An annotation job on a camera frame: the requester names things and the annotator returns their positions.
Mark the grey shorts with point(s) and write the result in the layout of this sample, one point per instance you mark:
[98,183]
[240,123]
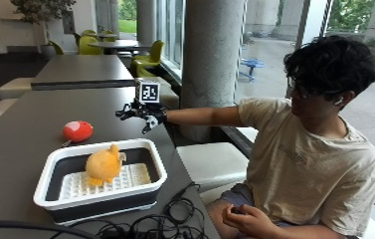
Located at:
[240,196]

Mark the white marker cube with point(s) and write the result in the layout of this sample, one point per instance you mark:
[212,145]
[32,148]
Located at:
[149,91]

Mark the red round soft toy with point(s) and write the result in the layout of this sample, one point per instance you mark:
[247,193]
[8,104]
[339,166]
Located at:
[78,131]

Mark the dark rectangular table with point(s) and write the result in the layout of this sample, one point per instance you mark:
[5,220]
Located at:
[81,71]

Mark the yellow soft toy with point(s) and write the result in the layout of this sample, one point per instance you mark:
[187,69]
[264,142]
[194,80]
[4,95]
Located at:
[102,165]

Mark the green chair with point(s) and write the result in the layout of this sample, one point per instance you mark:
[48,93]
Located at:
[149,59]
[89,46]

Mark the white perforated drain insert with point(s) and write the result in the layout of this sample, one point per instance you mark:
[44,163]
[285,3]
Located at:
[130,179]

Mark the dark round table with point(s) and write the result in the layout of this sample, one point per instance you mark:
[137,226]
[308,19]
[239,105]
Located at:
[117,44]
[101,35]

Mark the grey concrete pillar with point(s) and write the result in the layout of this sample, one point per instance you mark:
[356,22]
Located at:
[211,59]

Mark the beige t-shirt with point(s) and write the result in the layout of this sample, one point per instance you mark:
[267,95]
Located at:
[320,166]

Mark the white and black basin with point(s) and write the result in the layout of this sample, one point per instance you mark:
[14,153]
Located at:
[103,199]

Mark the the person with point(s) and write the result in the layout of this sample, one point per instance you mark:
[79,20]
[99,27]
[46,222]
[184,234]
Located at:
[315,152]

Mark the blue outdoor seat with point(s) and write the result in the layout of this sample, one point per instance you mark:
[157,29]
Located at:
[252,66]

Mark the potted indoor tree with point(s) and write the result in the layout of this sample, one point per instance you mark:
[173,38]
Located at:
[42,13]

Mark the dark-framed glasses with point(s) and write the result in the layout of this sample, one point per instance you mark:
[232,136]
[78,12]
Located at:
[301,89]

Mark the white earbud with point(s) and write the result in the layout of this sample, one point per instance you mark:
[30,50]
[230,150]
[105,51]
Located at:
[339,101]

